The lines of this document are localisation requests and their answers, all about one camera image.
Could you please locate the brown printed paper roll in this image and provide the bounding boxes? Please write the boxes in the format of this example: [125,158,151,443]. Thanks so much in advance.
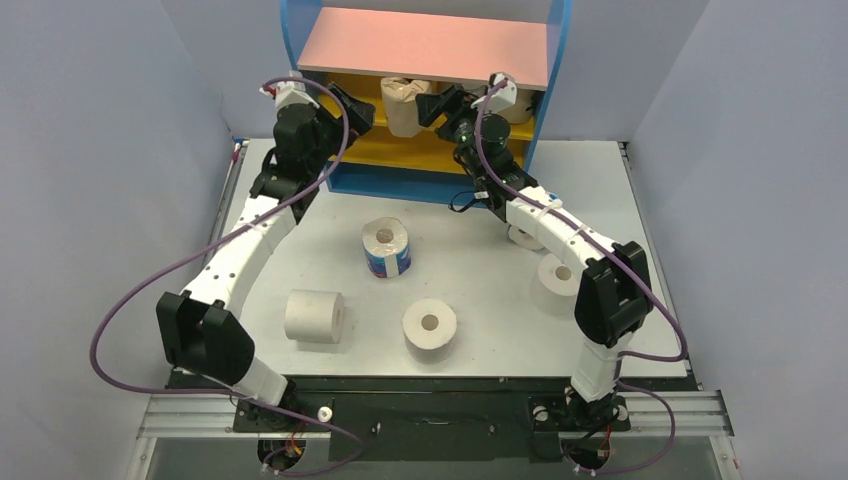
[380,77,434,138]

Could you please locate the blue roll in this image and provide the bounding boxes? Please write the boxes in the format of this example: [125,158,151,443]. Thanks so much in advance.
[362,217,412,278]
[508,226,544,251]

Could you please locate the white roll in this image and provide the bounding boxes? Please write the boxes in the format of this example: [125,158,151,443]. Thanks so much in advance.
[284,290,344,344]
[531,254,580,299]
[401,298,458,352]

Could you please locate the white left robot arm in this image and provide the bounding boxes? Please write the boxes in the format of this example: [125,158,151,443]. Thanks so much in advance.
[156,82,376,430]

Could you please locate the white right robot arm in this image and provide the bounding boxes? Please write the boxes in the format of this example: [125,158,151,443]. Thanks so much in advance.
[415,73,653,431]

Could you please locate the blue shelf with coloured boards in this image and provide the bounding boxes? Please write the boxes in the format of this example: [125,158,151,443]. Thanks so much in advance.
[279,1,572,203]

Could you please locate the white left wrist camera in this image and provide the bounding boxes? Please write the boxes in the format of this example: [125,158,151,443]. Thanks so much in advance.
[260,76,319,112]

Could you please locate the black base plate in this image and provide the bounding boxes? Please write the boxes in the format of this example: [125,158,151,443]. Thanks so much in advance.
[144,374,694,462]

